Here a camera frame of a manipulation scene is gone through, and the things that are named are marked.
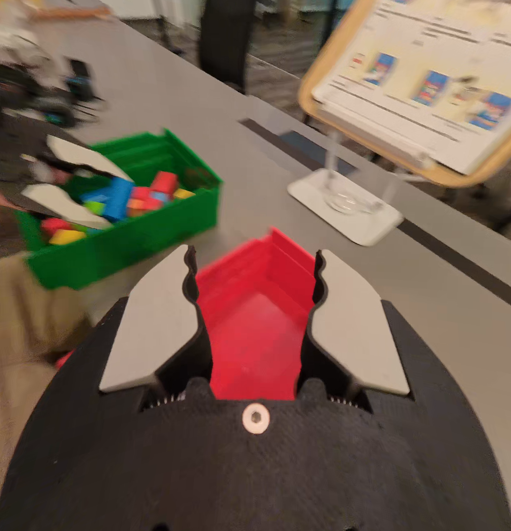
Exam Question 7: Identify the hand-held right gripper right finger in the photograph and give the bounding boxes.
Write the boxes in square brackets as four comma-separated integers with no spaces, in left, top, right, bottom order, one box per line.
[298,249,411,400]

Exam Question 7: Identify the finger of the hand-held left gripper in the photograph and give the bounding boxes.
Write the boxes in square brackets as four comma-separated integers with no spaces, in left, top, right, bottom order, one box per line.
[46,134,135,183]
[21,183,113,231]

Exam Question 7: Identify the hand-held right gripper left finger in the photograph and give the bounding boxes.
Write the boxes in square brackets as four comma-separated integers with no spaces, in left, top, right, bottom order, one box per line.
[99,244,213,395]

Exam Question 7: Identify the green plastic bin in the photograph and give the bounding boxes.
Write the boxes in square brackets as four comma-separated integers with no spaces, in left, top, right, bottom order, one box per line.
[16,129,223,290]

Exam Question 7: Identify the red plastic bin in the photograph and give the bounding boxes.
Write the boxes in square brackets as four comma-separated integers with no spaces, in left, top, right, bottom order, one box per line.
[55,226,317,401]

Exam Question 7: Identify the small red wooden block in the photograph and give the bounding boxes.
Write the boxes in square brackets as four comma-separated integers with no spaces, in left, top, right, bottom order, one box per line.
[41,217,72,237]

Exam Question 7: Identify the blue wooden cylinder block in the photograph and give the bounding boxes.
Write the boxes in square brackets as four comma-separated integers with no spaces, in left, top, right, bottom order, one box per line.
[100,178,135,222]

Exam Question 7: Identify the dark electronic equipment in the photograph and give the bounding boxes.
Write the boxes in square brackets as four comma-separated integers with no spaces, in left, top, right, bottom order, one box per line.
[0,57,104,130]

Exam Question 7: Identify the long red wooden block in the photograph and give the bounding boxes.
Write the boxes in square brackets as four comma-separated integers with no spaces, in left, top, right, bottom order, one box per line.
[149,171,179,196]

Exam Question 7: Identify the wooden document holder stand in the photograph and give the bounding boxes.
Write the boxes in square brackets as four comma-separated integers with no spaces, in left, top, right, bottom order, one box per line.
[287,0,511,247]

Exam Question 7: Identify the clear stand with white base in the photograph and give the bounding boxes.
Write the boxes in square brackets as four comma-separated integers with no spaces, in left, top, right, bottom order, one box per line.
[237,118,511,313]

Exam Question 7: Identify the person's beige trousers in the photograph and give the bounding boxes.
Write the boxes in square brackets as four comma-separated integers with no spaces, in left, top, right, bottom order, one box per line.
[0,252,93,490]

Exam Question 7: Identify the black office chair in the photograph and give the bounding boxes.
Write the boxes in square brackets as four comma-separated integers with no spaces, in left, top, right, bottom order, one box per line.
[198,0,257,95]

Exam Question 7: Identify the printed paper sheets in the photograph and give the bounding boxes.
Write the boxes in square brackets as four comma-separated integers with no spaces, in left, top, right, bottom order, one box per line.
[311,0,511,176]

